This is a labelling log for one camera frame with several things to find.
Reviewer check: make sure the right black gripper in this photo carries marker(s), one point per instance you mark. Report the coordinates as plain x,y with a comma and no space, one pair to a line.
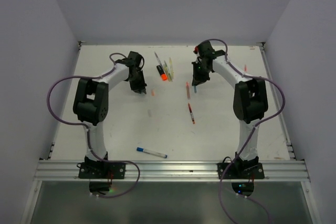
198,78

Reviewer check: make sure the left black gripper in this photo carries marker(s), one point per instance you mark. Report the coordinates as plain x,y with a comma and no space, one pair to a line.
140,87

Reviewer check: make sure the orange ink pen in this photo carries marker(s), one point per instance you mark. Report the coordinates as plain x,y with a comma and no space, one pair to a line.
188,90

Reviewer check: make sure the black orange highlighter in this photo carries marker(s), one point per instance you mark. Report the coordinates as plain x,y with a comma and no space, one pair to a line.
161,73

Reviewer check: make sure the red ink pen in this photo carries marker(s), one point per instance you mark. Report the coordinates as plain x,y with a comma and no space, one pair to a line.
191,113

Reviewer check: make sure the blue cap white marker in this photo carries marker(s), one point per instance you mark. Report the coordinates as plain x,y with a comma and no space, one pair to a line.
139,149

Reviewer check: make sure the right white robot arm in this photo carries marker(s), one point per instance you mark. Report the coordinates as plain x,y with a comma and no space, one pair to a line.
250,97

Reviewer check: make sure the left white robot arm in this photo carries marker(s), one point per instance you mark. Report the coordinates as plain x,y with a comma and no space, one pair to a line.
91,102

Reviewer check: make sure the grey thin pen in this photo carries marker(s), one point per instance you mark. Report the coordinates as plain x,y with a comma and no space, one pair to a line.
159,61

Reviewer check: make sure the yellow pen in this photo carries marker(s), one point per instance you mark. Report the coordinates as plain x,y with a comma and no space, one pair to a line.
171,69
166,69

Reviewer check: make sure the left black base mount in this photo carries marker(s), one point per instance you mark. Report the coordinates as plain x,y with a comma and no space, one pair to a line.
89,169

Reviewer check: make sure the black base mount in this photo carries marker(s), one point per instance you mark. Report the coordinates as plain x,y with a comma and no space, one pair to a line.
89,169
241,169

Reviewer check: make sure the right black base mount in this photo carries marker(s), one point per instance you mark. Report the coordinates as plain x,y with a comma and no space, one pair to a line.
241,169

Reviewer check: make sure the aluminium front rail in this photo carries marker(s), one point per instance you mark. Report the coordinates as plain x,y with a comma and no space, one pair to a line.
177,171

